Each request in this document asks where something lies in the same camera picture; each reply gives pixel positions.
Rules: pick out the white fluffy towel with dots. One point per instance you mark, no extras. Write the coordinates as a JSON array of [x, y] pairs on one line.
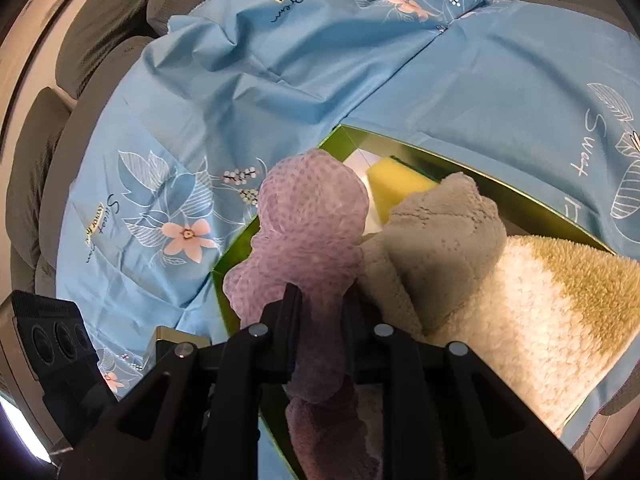
[[525, 335]]

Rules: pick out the grey-green fluffy towel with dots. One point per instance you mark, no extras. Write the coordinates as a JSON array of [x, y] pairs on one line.
[[440, 250]]

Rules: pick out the green box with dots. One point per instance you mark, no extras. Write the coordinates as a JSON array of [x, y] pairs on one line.
[[232, 260]]

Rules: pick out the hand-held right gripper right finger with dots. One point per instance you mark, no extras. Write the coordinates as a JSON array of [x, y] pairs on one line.
[[357, 350]]

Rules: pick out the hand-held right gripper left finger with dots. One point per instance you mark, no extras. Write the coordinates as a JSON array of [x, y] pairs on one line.
[[287, 340]]

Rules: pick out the blue floral printed bedsheet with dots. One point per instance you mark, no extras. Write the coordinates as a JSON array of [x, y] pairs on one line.
[[300, 70]]

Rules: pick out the grey sofa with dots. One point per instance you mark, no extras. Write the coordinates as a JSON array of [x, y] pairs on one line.
[[35, 160]]

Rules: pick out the yellow sponge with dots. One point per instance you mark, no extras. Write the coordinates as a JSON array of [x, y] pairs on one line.
[[395, 185]]

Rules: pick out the purple dotted cloth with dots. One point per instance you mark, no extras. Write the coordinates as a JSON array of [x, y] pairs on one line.
[[310, 220]]

